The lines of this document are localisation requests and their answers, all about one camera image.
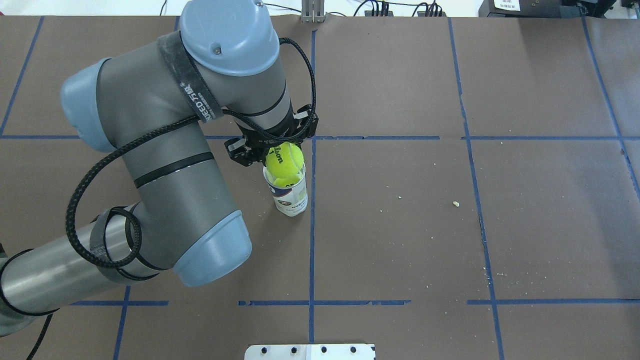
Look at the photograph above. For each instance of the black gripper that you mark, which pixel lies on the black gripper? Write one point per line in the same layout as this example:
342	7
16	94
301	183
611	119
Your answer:
258	146

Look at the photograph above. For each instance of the yellow Wilson tennis ball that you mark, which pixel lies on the yellow Wilson tennis ball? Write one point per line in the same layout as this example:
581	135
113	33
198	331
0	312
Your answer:
284	161

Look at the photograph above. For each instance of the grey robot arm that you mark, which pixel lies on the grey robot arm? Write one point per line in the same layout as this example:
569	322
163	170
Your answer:
158	200

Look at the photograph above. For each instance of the tennis ball inside can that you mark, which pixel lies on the tennis ball inside can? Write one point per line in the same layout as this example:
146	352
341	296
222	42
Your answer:
286	182

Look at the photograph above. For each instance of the clear tennis ball can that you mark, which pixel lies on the clear tennis ball can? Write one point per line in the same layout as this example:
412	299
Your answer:
290	201

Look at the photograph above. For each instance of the black equipment box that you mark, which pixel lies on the black equipment box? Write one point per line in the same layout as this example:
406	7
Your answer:
550	9

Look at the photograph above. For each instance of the grey aluminium camera post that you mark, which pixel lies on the grey aluminium camera post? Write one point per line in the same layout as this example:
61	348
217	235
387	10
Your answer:
313	11

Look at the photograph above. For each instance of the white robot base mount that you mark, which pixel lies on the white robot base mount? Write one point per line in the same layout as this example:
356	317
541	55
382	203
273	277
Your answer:
327	351

